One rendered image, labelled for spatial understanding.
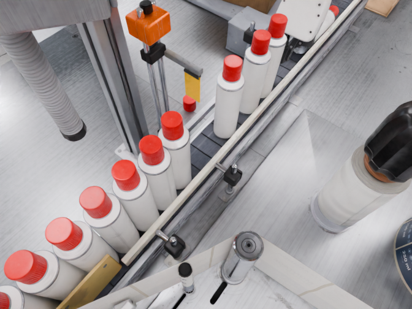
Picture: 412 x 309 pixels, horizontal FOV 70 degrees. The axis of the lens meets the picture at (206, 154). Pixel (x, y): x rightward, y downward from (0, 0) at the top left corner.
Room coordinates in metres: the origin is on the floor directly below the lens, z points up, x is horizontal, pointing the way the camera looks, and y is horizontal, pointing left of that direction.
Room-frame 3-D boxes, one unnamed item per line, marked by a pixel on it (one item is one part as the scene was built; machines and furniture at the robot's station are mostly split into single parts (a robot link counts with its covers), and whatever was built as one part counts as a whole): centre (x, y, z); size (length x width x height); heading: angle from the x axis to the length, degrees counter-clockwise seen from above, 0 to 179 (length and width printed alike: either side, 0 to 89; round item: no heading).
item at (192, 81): (0.33, 0.03, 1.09); 0.03 x 0.01 x 0.06; 54
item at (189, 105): (0.50, 0.05, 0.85); 0.03 x 0.03 x 0.03
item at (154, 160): (0.22, 0.08, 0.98); 0.05 x 0.05 x 0.20
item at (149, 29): (0.34, 0.06, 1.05); 0.10 x 0.04 x 0.33; 54
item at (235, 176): (0.27, -0.06, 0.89); 0.03 x 0.03 x 0.12; 54
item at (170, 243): (0.14, 0.06, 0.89); 0.06 x 0.03 x 0.12; 54
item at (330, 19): (0.75, -0.30, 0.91); 0.20 x 0.05 x 0.05; 142
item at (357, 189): (0.21, -0.26, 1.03); 0.09 x 0.09 x 0.30
